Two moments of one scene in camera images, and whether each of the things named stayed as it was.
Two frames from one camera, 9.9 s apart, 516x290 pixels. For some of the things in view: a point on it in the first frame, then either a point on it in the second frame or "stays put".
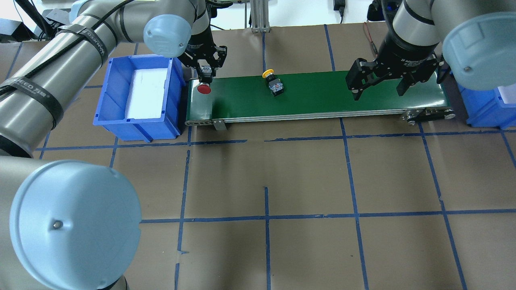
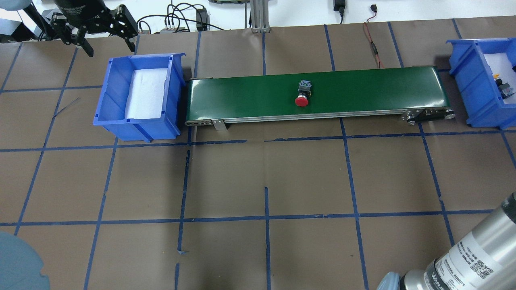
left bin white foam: x=145 y=96 stays put
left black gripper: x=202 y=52 → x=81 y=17
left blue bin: x=142 y=98 stays put
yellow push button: x=275 y=85 → x=505 y=89
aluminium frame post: x=259 y=11 stays put
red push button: x=204 y=88 → x=304 y=91
